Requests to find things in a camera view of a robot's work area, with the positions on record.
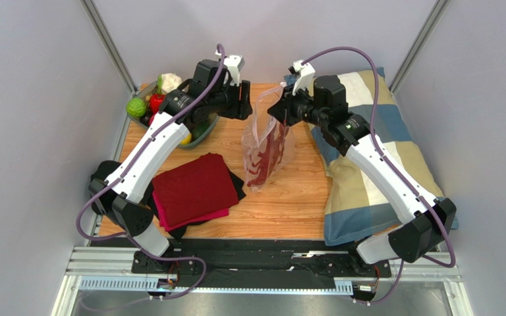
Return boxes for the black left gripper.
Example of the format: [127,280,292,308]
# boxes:
[207,78,254,121]

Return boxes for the clear zip top bag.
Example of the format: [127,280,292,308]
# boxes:
[241,83,295,193]

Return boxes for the red toy lobster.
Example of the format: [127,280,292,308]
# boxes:
[245,123,290,189]

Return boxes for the green custard apple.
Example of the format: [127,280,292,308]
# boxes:
[126,97,148,119]

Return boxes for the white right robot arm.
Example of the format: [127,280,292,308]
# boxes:
[268,74,457,264]

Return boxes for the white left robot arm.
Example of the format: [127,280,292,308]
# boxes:
[88,55,252,257]

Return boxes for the dark green avocado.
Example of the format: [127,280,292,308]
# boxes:
[191,122,211,142]

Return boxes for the yellow lemon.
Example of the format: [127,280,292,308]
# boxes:
[179,134,192,146]

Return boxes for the white cauliflower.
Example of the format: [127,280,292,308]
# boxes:
[156,73,183,95]

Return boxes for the red bell pepper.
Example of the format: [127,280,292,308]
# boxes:
[148,93,165,115]

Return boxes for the dark red folded cloth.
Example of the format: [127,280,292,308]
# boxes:
[152,153,239,225]

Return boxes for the pink folded cloth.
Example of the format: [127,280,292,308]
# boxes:
[152,193,229,232]

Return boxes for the black cap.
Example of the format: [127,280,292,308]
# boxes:
[88,160,121,215]

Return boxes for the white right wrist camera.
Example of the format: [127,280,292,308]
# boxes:
[291,60,316,95]

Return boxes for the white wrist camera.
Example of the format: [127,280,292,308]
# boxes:
[291,60,316,95]
[214,48,245,87]

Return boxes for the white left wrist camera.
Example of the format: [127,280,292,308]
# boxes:
[214,48,245,87]

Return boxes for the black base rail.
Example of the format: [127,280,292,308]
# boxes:
[90,236,438,290]

